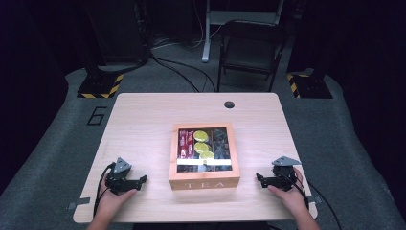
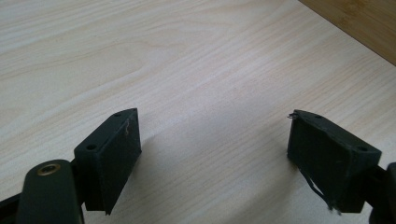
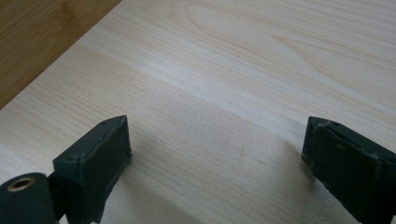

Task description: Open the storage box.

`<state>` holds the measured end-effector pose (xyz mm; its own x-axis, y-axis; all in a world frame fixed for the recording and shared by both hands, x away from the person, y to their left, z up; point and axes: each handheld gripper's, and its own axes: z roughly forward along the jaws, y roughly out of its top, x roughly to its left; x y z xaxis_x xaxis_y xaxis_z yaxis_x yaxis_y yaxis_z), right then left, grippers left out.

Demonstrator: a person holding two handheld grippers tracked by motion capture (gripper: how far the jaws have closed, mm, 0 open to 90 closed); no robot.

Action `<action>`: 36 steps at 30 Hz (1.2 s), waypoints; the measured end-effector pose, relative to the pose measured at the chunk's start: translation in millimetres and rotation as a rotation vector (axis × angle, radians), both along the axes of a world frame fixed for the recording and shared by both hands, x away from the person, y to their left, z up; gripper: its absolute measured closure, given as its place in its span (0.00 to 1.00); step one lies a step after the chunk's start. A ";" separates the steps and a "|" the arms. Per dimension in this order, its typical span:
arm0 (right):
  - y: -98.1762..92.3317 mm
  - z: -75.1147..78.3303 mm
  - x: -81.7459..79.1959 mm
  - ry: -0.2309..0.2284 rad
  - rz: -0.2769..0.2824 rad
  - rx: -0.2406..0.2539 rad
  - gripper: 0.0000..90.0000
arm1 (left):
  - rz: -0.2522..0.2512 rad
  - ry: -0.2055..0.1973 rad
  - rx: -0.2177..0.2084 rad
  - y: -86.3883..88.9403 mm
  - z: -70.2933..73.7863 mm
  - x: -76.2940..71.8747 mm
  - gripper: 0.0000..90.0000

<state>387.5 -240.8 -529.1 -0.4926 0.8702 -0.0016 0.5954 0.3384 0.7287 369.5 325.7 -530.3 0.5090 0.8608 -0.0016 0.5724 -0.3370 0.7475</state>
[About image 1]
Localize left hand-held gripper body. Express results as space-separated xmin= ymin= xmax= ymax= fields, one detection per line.
xmin=104 ymin=156 xmax=132 ymax=196

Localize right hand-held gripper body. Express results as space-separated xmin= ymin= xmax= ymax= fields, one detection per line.
xmin=271 ymin=155 xmax=303 ymax=192

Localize wooden tea box glass lid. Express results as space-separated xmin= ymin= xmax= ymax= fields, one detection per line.
xmin=169 ymin=122 xmax=241 ymax=192

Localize person's left hand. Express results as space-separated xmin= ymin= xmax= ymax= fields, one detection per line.
xmin=95 ymin=185 xmax=138 ymax=219

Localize person's right hand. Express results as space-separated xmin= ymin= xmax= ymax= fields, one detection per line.
xmin=267 ymin=167 xmax=309 ymax=219

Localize red tea sachet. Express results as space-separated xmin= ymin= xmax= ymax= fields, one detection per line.
xmin=178 ymin=128 xmax=188 ymax=160
xmin=186 ymin=129 xmax=195 ymax=160

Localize pile of dark tea packets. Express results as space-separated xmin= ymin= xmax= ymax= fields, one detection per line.
xmin=212 ymin=127 xmax=231 ymax=160

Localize black stand with striped base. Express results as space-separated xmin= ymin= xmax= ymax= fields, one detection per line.
xmin=285 ymin=0 xmax=334 ymax=100
xmin=76 ymin=0 xmax=125 ymax=100

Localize black folding chair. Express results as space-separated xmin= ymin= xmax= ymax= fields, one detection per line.
xmin=216 ymin=19 xmax=289 ymax=93

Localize dark equipment cabinet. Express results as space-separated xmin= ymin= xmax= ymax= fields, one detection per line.
xmin=85 ymin=0 xmax=151 ymax=65

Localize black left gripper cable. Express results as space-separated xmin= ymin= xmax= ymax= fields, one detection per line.
xmin=93 ymin=162 xmax=117 ymax=219

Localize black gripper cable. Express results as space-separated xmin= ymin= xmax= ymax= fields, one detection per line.
xmin=298 ymin=176 xmax=343 ymax=230
xmin=93 ymin=162 xmax=117 ymax=219

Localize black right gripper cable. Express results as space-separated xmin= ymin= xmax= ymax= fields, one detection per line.
xmin=298 ymin=176 xmax=343 ymax=230

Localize black floor cables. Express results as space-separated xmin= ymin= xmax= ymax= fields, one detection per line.
xmin=148 ymin=53 xmax=218 ymax=94

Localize white desk frame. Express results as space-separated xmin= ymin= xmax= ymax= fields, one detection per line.
xmin=201 ymin=0 xmax=285 ymax=63

